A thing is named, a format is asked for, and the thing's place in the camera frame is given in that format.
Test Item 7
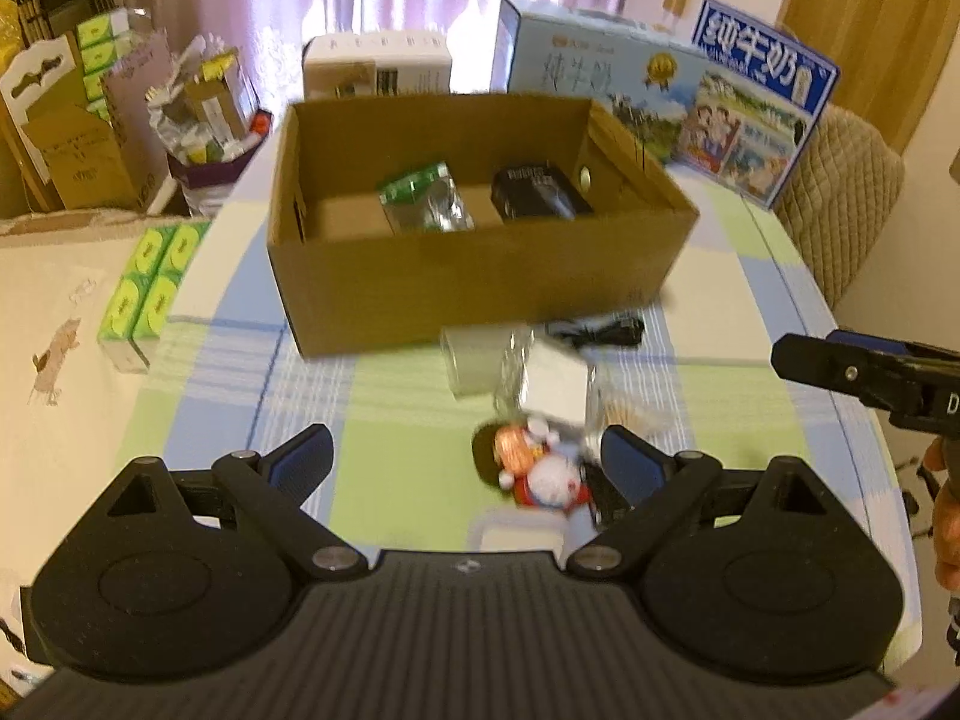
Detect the orange foil item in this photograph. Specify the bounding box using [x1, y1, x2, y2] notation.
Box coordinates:
[495, 424, 538, 475]

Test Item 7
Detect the green snack packet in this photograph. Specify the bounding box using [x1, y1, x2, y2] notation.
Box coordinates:
[377, 161, 476, 235]

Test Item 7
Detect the white plastic object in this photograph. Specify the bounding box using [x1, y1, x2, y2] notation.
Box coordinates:
[468, 508, 565, 554]

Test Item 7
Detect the dark blue milk carton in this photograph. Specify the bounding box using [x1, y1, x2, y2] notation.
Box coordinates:
[690, 0, 839, 212]

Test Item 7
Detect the purple box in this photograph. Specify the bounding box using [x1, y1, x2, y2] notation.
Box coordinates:
[169, 141, 265, 194]

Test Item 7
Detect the white carton box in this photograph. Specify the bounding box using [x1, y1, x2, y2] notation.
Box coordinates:
[302, 30, 454, 101]

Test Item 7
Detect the stack of green tissue packs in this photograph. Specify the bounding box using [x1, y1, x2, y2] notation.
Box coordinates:
[75, 9, 155, 121]

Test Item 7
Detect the wooden cabinet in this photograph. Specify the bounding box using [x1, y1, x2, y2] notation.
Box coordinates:
[778, 0, 960, 152]

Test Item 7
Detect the clear packet of brown sticks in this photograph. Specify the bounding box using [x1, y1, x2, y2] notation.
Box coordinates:
[591, 381, 677, 452]

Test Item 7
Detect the mauve cardboard flap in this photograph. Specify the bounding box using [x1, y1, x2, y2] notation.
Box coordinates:
[101, 31, 179, 205]

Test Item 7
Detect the brown carrier box white handle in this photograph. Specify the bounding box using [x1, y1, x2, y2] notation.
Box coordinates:
[0, 34, 162, 212]

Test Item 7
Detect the red white santa toy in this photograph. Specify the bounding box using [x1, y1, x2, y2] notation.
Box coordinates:
[499, 420, 595, 516]

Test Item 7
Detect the small brown carton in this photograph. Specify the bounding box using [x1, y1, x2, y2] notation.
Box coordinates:
[184, 52, 254, 145]

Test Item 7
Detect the checked tablecloth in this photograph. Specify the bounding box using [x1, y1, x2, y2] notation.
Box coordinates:
[112, 86, 920, 680]

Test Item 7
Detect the clear plastic cup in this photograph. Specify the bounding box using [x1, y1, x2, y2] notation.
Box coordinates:
[439, 326, 520, 400]

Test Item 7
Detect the black cable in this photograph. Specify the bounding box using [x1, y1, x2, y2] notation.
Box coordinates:
[544, 313, 648, 350]

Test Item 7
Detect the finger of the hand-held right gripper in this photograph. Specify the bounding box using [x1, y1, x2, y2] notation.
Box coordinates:
[827, 328, 960, 362]
[771, 334, 927, 415]

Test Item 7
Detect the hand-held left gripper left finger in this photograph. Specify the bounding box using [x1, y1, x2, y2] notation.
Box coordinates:
[105, 424, 368, 581]

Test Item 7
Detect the light blue milk carton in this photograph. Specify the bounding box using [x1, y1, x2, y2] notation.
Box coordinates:
[489, 0, 818, 211]

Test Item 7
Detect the yellow plastic bag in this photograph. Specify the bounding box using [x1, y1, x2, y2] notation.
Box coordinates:
[0, 0, 25, 70]

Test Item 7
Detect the plastic-wrapped white item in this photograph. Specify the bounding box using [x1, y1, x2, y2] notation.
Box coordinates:
[495, 326, 602, 437]

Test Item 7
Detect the crumpled clear plastic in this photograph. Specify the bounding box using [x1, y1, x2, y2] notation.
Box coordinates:
[146, 36, 248, 166]

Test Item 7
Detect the beige quilted chair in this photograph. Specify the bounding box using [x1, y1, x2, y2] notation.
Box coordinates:
[776, 105, 905, 312]

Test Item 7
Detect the beige embroidered cloth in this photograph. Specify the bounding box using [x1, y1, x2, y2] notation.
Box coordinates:
[0, 214, 197, 616]

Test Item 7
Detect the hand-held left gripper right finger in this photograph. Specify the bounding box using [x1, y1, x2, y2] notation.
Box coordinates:
[566, 425, 841, 579]

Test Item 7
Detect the person's right hand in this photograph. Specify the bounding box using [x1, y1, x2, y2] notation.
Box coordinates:
[922, 439, 960, 590]

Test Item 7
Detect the black rectangular device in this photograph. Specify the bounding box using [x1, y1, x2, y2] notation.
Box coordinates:
[490, 160, 596, 223]

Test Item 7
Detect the green tissue pack bundle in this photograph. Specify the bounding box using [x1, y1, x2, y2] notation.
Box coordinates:
[96, 221, 213, 374]

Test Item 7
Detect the brown cardboard box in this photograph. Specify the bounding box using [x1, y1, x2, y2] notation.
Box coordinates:
[266, 95, 700, 359]

